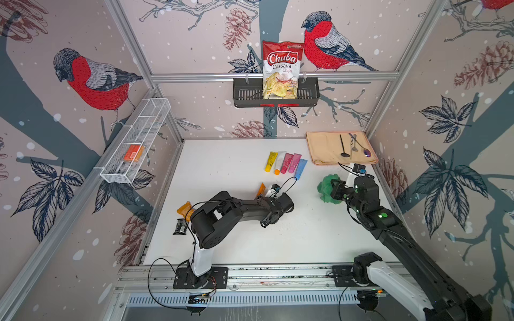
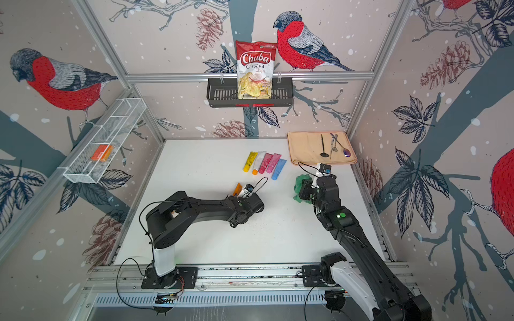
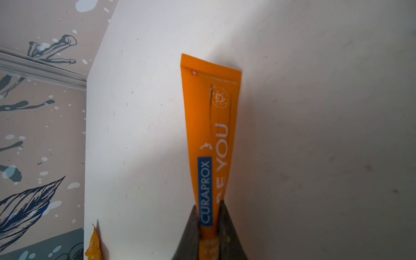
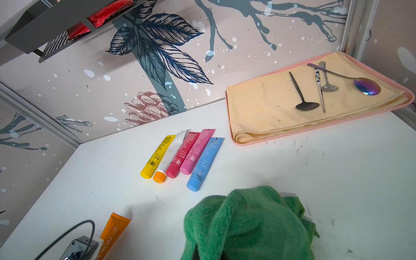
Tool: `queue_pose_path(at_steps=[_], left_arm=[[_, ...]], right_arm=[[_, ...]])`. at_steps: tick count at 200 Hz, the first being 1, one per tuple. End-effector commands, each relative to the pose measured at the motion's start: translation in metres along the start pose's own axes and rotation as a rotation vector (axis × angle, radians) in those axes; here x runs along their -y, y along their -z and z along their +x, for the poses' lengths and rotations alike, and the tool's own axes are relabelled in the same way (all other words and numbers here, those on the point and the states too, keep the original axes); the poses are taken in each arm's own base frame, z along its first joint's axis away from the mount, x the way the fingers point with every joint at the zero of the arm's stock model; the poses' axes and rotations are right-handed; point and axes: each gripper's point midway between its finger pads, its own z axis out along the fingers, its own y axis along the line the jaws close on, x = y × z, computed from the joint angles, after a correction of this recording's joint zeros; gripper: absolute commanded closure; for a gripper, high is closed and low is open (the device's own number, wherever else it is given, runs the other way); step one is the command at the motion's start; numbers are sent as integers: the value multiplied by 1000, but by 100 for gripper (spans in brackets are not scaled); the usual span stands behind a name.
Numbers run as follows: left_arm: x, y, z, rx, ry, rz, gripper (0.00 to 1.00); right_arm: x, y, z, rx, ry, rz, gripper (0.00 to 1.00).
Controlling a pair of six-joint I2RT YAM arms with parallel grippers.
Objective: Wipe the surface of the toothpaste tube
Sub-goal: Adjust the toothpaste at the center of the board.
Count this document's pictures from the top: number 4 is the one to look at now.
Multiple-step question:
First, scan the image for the white orange-capped toothpaste tube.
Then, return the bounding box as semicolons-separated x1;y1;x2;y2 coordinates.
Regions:
153;130;190;184

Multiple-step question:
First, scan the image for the dark pink toothpaste tube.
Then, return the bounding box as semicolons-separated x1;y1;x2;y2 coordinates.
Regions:
166;132;200;179

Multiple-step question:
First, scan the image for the red cassava chips bag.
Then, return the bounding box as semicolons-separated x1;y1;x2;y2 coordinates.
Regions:
67;0;134;40

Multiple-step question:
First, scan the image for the light pink toothpaste tube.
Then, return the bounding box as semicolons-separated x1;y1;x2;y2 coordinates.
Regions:
180;129;215;175

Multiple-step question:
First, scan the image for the orange toothpaste tube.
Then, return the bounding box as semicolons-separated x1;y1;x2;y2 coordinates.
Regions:
95;213;131;260

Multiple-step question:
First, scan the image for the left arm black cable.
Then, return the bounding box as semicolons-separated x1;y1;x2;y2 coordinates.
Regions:
34;219;96;260

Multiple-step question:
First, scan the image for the beige cloth mat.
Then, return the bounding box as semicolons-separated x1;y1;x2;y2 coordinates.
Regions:
226;52;415;145

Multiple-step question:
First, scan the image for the black ladle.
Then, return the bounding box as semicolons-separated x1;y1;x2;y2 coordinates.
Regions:
289;72;320;111

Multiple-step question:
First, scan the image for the light blue toothpaste tube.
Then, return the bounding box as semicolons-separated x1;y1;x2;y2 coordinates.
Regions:
187;138;224;192

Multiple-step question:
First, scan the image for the yellow toothpaste tube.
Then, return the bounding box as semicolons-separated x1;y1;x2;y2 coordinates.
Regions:
140;135;176;179

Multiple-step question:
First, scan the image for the green microfibre cloth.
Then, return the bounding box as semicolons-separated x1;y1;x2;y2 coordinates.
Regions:
181;186;320;260

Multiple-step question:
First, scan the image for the purple spoon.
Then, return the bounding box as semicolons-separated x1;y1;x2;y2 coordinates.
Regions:
307;63;381;96

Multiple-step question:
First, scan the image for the black wall basket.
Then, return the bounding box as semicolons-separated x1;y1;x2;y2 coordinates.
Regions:
1;1;144;65

